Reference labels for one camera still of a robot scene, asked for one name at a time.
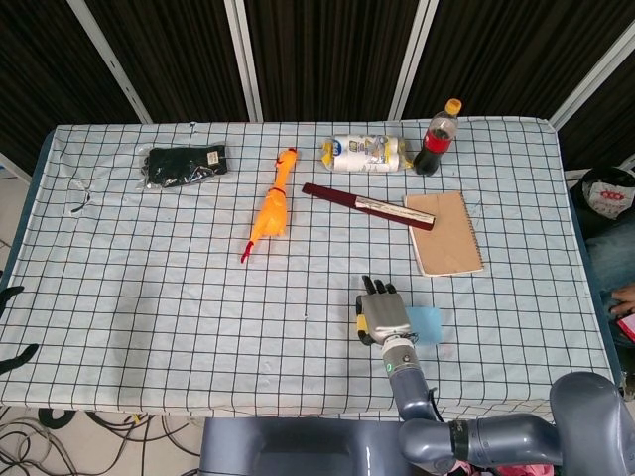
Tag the large blue foam block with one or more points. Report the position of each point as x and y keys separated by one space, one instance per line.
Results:
x=426 y=322

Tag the dark red folded fan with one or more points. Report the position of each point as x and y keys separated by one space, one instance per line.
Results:
x=347 y=197

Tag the blue-grey robot torso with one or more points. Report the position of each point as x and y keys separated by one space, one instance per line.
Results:
x=297 y=446

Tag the pink cloth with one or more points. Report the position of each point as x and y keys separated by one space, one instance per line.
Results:
x=516 y=469

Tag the white cups in plastic pack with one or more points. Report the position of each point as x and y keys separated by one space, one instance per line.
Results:
x=364 y=154

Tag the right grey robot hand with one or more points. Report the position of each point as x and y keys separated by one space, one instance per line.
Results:
x=387 y=315

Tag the orange rubber chicken toy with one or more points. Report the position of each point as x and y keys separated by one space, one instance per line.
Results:
x=272 y=213

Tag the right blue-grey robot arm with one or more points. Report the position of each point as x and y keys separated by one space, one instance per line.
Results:
x=412 y=387

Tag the cola bottle with red label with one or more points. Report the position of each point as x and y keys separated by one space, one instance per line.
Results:
x=436 y=144

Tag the brown spiral notebook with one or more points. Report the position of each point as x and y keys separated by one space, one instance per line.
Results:
x=446 y=243

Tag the person in blue jeans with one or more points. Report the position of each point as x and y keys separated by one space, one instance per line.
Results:
x=610 y=258

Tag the checkered light blue tablecloth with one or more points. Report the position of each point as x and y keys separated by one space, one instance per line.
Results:
x=173 y=297

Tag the white bag with red print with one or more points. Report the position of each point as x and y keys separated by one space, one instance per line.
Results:
x=607 y=196

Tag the white partition frame post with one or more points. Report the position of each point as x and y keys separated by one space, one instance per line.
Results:
x=243 y=59
x=590 y=74
x=414 y=54
x=111 y=59
x=12 y=166

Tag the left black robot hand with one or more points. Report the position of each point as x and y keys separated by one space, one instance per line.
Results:
x=5 y=297

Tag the yellow foam cube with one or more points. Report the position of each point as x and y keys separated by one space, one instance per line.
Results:
x=362 y=324

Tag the black gloves in plastic bag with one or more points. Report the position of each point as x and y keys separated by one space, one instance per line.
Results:
x=183 y=161

